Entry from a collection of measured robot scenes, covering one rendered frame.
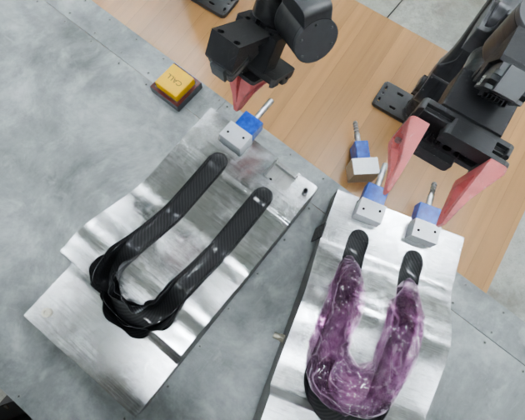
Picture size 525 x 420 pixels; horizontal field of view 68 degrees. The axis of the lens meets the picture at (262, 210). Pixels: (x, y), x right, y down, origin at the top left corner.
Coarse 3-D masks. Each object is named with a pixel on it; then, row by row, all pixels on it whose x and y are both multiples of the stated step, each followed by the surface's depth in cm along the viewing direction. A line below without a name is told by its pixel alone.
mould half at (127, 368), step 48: (192, 144) 73; (144, 192) 71; (240, 192) 72; (288, 192) 72; (96, 240) 63; (192, 240) 69; (48, 288) 68; (144, 288) 62; (240, 288) 75; (48, 336) 66; (96, 336) 66; (192, 336) 60; (144, 384) 65
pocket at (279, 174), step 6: (276, 162) 75; (270, 168) 75; (276, 168) 76; (282, 168) 75; (264, 174) 74; (270, 174) 75; (276, 174) 76; (282, 174) 76; (288, 174) 75; (294, 174) 74; (276, 180) 75; (282, 180) 75; (288, 180) 75; (294, 180) 75; (282, 186) 75; (288, 186) 75
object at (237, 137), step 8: (264, 104) 76; (248, 112) 74; (264, 112) 76; (240, 120) 74; (248, 120) 74; (256, 120) 74; (224, 128) 72; (232, 128) 72; (240, 128) 72; (248, 128) 73; (256, 128) 73; (224, 136) 71; (232, 136) 71; (240, 136) 71; (248, 136) 72; (256, 136) 75; (224, 144) 74; (232, 144) 71; (240, 144) 71; (248, 144) 73; (240, 152) 72
